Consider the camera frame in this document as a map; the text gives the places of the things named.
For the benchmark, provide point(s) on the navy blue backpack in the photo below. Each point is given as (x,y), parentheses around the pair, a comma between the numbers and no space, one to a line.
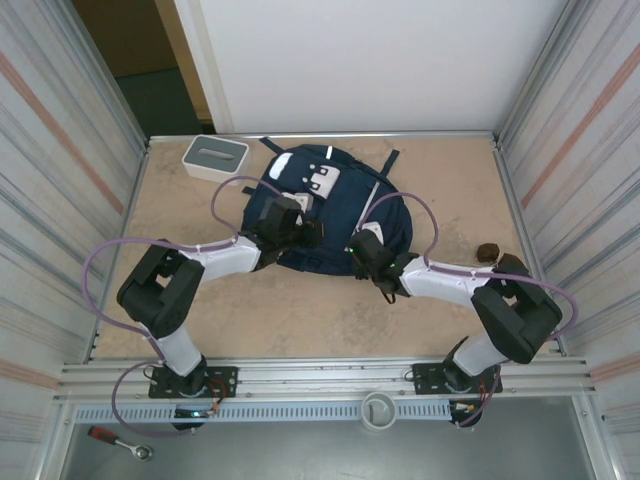
(345,200)

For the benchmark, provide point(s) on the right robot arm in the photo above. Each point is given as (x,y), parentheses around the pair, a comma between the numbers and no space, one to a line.
(515,320)

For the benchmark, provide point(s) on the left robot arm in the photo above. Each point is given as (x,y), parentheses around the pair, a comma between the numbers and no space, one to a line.
(160,295)

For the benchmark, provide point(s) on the white grey tissue box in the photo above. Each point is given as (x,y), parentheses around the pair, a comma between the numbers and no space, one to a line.
(215,157)

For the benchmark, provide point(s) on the grey round pipe fitting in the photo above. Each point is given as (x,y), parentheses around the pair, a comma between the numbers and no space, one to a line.
(378,410)

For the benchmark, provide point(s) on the brown wooden door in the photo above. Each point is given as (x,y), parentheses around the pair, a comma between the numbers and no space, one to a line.
(125,35)

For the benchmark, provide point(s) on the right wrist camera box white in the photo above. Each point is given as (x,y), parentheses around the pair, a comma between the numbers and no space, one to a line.
(372,232)

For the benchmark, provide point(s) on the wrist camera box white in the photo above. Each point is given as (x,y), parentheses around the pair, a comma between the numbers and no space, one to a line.
(300,201)
(372,232)

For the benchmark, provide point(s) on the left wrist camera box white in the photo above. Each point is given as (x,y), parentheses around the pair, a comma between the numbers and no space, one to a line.
(300,201)

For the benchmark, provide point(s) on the wide aluminium mounting rail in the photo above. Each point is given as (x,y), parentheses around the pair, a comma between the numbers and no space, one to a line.
(325,375)

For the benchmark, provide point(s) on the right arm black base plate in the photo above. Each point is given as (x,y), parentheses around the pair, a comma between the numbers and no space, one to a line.
(425,380)

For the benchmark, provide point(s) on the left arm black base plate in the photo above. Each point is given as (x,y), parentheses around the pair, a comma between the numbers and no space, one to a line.
(225,380)

